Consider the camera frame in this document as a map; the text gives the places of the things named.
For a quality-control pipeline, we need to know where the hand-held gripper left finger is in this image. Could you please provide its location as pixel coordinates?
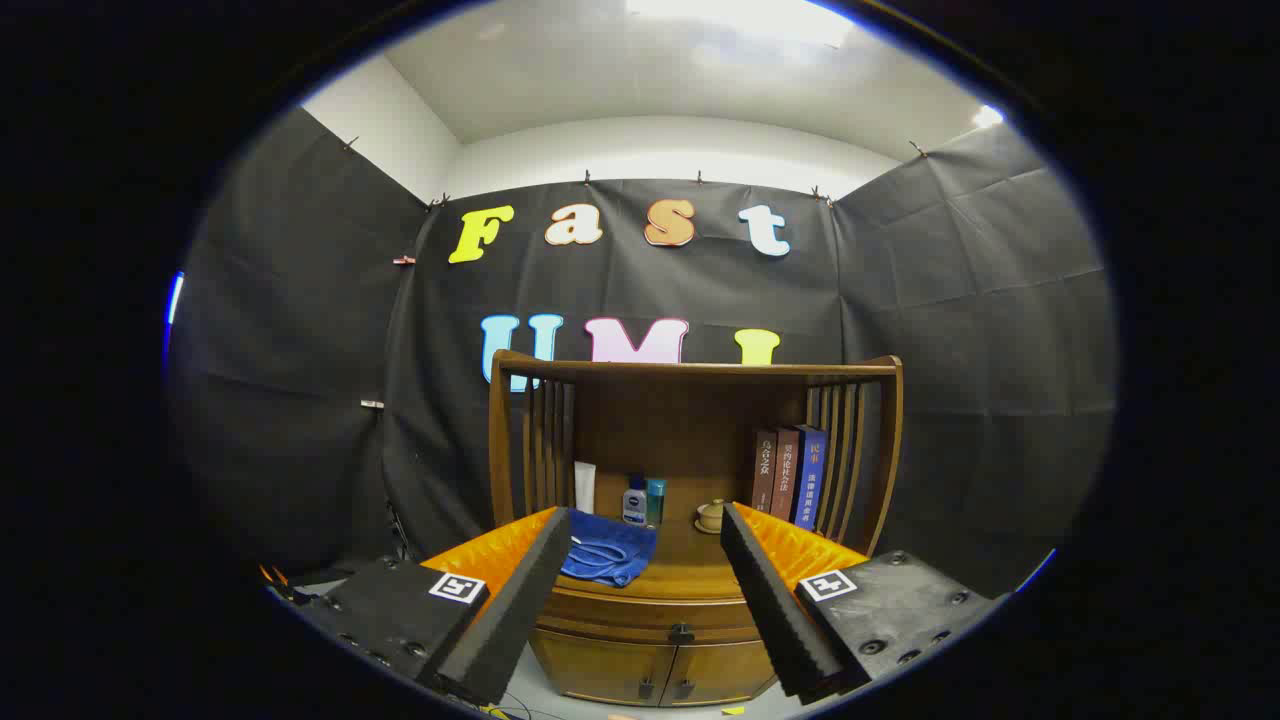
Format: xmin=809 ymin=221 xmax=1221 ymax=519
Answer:
xmin=290 ymin=507 xmax=573 ymax=707

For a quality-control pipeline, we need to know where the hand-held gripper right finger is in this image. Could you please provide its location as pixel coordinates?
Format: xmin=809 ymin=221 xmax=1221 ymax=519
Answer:
xmin=720 ymin=502 xmax=1011 ymax=706

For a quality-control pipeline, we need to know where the wooden drawer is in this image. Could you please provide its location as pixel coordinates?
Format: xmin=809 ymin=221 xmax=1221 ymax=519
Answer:
xmin=535 ymin=588 xmax=766 ymax=646

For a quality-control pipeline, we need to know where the wooden cabinet door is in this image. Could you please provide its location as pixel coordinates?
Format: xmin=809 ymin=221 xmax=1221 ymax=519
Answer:
xmin=660 ymin=640 xmax=779 ymax=706
xmin=530 ymin=630 xmax=676 ymax=706

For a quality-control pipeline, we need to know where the wooden countertop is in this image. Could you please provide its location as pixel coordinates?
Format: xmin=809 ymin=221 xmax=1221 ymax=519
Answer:
xmin=545 ymin=472 xmax=831 ymax=601

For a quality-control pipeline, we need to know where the wooden cabinet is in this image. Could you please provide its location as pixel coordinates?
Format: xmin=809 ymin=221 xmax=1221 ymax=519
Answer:
xmin=487 ymin=350 xmax=905 ymax=707

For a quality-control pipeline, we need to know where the blue towel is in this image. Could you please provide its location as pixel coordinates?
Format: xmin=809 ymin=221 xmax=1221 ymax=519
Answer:
xmin=560 ymin=508 xmax=659 ymax=589

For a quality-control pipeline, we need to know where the blue book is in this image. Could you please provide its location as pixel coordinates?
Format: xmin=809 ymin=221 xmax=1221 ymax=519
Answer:
xmin=790 ymin=425 xmax=829 ymax=531

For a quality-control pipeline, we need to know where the dark brown book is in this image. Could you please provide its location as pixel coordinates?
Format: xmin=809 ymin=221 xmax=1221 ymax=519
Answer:
xmin=750 ymin=428 xmax=779 ymax=513

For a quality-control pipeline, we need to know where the black backdrop cloth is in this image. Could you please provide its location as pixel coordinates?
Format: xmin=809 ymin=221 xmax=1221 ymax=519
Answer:
xmin=168 ymin=105 xmax=1119 ymax=601

